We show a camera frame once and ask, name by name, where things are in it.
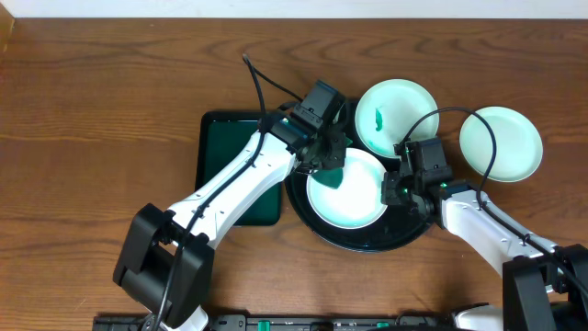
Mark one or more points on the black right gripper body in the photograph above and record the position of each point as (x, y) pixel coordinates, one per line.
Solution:
(399, 190)

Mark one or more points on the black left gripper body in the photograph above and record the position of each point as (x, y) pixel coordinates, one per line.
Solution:
(328, 154)

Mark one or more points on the green scouring pad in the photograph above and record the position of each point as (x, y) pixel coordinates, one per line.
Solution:
(332, 178)

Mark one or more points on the white plate green stain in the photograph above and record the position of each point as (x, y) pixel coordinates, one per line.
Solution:
(356, 203)

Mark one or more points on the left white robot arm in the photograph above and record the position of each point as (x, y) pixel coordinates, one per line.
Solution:
(167, 256)

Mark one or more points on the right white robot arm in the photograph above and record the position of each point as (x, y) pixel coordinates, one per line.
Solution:
(544, 284)

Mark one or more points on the round black tray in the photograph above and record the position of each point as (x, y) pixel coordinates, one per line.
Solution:
(396, 227)

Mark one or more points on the black rectangular water tray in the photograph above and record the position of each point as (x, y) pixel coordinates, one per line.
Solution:
(223, 134)

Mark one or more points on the light green plate green stain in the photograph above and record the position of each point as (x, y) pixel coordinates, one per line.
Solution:
(386, 112)

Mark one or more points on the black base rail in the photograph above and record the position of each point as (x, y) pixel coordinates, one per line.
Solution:
(238, 322)

